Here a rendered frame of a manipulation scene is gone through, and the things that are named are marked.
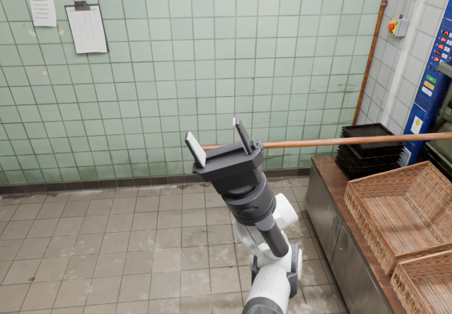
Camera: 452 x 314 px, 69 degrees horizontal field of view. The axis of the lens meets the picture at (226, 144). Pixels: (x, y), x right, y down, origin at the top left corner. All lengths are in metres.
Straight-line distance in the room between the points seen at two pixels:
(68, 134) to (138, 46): 0.97
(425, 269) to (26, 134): 2.86
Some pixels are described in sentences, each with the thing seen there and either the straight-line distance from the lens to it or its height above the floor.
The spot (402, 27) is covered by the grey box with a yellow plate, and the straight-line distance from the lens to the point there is 2.53.
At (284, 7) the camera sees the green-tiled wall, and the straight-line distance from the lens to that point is 2.56.
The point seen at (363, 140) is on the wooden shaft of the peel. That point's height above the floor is 1.20.
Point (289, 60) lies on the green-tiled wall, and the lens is 2.68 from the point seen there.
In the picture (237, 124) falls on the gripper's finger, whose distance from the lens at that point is 0.50.
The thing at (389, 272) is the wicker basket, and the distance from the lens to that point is 1.90.
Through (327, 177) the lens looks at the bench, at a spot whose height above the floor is 0.58.
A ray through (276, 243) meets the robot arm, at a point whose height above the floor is 1.53.
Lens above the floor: 2.01
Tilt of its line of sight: 33 degrees down
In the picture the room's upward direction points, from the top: straight up
